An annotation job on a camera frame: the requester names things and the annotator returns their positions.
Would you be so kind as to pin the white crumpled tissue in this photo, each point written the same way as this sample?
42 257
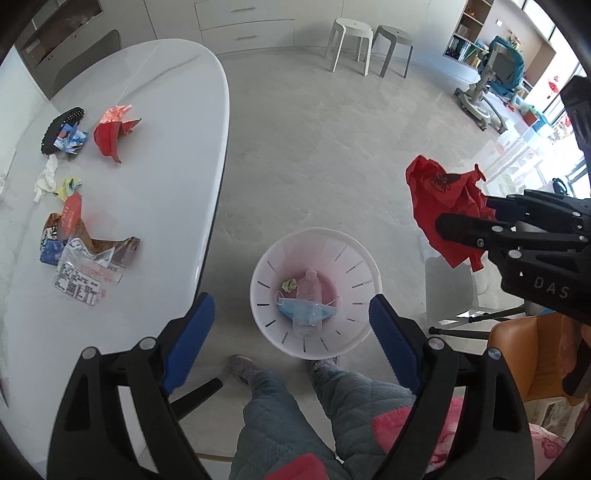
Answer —
46 177

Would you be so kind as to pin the pink crumpled paper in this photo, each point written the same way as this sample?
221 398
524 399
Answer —
115 114

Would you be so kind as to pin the white drawer cabinet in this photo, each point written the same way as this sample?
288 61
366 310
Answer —
258 23

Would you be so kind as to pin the blue face mask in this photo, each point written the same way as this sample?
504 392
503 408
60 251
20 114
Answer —
286 307

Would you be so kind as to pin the small green crumpled paper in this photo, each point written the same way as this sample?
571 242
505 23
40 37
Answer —
289 285

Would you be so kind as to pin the black tripod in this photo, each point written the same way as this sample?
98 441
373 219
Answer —
461 333

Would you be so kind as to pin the yellow and blue crumpled wrapper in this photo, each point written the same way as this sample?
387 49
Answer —
67 187

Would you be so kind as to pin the orange chair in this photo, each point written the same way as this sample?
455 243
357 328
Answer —
531 364

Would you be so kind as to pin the red folded wrapper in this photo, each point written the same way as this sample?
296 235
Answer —
108 138

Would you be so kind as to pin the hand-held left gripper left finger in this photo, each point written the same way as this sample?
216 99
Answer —
191 341

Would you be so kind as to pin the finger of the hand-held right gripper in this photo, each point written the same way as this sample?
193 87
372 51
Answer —
531 205
466 230

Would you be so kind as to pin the clear plastic bottle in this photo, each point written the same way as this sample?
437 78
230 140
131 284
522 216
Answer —
307 295

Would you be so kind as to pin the grey slipper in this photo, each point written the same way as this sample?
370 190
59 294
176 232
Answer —
325 365
242 367

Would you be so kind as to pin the black studded mat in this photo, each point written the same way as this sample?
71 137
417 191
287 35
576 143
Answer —
60 119

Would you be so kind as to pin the clear labelled plastic bag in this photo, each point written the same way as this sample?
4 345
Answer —
78 281

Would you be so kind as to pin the red plastic bag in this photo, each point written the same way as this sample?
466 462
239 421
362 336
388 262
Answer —
438 189

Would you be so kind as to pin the grey quilted trousers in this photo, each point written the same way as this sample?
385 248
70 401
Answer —
272 415

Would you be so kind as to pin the blue and white packet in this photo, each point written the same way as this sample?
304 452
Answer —
51 253

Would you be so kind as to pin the white plastic stool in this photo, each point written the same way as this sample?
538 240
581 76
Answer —
351 25

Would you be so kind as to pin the grey plastic stool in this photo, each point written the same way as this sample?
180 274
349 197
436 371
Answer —
392 33

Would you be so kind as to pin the wooden bookshelf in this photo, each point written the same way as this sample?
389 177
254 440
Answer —
466 41

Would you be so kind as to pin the person's left forearm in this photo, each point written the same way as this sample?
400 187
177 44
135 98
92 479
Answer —
300 468

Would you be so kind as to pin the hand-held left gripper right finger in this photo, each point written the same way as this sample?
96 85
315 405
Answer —
392 337

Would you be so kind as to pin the pink fleece robe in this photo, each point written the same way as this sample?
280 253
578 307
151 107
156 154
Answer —
392 429

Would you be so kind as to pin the white waste basket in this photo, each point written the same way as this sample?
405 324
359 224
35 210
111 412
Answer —
277 249

